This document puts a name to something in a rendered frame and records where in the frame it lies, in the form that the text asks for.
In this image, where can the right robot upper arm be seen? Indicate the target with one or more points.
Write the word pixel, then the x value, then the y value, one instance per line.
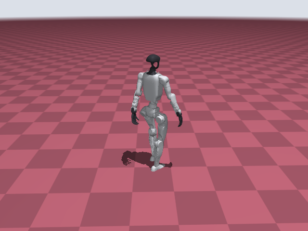
pixel 165 82

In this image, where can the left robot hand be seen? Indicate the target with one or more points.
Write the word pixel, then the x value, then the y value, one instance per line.
pixel 133 116

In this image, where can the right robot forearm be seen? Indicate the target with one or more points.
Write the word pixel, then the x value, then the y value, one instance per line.
pixel 174 104

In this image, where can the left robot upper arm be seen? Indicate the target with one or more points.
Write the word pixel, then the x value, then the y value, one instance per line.
pixel 139 84

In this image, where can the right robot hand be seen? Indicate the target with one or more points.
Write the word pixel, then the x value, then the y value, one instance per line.
pixel 180 118

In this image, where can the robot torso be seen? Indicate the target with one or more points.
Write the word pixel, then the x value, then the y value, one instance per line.
pixel 152 90

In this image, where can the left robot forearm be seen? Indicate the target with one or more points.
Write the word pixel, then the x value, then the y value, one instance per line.
pixel 135 102

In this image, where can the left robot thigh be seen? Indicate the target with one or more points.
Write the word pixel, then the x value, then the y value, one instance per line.
pixel 150 122

